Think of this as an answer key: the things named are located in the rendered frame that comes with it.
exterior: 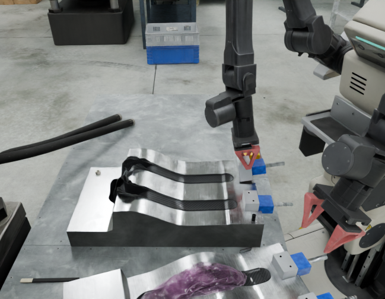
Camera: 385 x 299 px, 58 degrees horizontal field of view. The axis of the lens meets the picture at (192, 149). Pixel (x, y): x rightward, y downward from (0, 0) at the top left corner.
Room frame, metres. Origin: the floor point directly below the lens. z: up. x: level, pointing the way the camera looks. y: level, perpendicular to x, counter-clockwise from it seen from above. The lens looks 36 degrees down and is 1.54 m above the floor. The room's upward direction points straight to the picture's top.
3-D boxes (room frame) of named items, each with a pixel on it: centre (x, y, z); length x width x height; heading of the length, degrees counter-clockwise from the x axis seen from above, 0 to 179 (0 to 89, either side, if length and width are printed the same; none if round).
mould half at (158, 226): (0.72, 0.07, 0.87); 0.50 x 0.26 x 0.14; 90
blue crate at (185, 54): (4.02, 0.23, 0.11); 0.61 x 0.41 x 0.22; 92
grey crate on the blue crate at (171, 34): (4.01, 0.23, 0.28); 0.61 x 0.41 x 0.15; 92
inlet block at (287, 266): (0.50, -0.26, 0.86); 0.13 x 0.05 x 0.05; 107
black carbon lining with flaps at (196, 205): (0.71, 0.05, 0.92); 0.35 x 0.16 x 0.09; 90
